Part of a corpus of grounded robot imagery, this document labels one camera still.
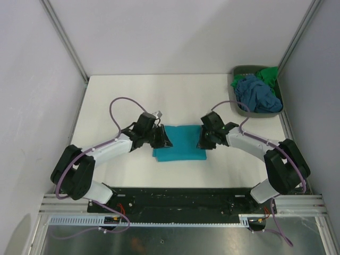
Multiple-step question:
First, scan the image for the aluminium corner post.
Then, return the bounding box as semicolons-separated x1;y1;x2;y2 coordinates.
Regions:
39;0;89;84
278;0;323;75

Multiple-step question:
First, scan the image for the white slotted cable duct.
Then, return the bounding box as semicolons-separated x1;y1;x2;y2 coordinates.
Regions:
49;214;252;229

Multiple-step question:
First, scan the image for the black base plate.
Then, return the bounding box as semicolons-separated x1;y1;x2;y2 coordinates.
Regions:
87;187;277;224

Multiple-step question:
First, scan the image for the green t-shirt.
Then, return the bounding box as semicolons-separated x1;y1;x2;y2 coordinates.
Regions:
231;65;278;95

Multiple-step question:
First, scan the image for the aluminium frame rail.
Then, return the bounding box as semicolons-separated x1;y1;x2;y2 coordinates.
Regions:
39;194;89;215

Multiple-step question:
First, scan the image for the dark blue t-shirt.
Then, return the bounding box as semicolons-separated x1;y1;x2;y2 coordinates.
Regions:
234;74;283;114

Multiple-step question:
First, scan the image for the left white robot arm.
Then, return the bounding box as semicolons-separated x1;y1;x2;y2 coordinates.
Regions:
50;111;173;213

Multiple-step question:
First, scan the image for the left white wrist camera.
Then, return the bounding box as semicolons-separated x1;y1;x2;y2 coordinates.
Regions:
152;110;163;119

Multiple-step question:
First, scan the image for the teal t-shirt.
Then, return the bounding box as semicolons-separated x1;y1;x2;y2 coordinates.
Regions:
152;125;207;162

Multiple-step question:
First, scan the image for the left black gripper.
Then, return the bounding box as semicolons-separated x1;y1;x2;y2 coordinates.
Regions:
143;124;173;149

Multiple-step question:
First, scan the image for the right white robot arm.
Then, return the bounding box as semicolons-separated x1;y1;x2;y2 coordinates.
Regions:
197;111;310;213

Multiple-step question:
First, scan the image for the grey plastic bin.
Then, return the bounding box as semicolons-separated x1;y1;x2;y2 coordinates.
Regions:
229;65;284;118

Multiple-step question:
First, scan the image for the left aluminium corner post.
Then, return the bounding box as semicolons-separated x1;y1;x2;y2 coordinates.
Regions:
39;0;89;84

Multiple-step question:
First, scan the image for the right aluminium corner post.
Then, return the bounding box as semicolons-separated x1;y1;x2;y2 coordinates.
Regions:
278;0;323;75

